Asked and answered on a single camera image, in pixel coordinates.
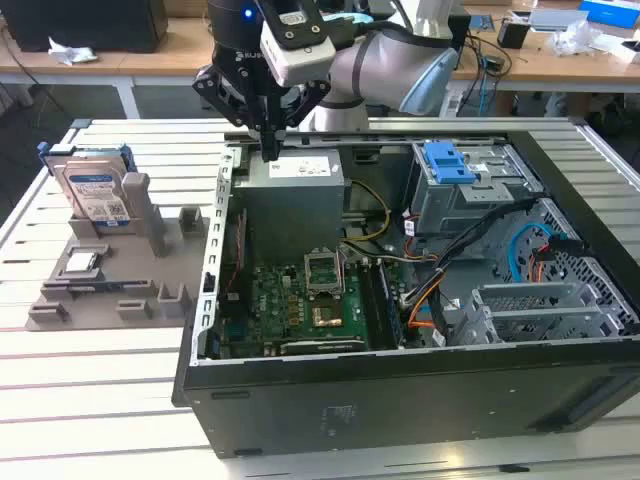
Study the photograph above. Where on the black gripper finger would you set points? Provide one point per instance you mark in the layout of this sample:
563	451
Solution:
225	90
307	102

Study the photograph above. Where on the hard disk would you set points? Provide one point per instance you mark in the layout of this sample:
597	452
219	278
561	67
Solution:
90	190

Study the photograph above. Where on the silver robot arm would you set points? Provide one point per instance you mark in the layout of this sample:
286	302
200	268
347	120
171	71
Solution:
380	60

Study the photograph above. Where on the metal disk bay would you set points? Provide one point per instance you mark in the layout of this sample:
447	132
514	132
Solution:
525	300

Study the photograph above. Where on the long wooden desk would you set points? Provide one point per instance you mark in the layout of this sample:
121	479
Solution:
150	60

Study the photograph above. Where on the grey power supply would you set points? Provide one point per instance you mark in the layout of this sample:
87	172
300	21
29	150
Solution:
290	210

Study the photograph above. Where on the blue plastic latch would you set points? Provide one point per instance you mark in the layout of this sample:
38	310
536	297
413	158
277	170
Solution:
447	165

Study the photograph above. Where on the crumpled white paper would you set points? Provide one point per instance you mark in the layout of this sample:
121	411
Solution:
70	52

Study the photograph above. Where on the large black box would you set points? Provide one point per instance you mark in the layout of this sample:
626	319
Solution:
75	25

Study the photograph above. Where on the thin locking lever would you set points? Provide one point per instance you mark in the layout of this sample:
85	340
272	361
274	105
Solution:
341	270

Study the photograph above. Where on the metal drive cage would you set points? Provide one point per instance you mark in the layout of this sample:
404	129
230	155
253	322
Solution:
450	210

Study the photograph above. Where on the grey parts rack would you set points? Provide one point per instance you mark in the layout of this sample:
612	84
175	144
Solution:
125	260

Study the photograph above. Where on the green motherboard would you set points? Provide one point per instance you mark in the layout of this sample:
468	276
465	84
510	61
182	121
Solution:
270	310

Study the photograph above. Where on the CPU socket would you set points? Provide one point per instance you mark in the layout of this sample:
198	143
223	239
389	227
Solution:
327	316

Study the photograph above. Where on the small black container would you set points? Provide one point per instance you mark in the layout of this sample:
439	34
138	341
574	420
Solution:
512	35

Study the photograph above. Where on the black RAM slot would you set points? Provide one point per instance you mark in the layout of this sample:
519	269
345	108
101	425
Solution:
370	310

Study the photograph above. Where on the blue RAM slot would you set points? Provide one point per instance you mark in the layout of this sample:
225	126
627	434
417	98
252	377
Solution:
391	310

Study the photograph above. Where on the silver CPU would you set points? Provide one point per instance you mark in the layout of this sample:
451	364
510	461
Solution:
81	262

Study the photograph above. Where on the cluttered wooden desk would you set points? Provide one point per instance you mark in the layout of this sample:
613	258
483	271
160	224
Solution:
540	67

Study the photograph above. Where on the dark blue RAM stick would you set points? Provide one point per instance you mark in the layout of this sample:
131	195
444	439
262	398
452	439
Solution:
95	288

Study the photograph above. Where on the clear plastic bag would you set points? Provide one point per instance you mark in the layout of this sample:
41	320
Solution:
572	40

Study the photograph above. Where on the black PC case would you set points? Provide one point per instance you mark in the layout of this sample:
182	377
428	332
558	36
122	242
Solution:
350	400

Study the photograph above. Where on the blue white box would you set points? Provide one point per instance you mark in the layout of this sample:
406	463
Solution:
610	11

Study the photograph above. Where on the small white open box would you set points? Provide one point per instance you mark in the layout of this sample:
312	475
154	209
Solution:
631	52

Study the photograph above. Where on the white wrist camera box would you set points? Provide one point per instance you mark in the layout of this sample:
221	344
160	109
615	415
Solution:
300	55

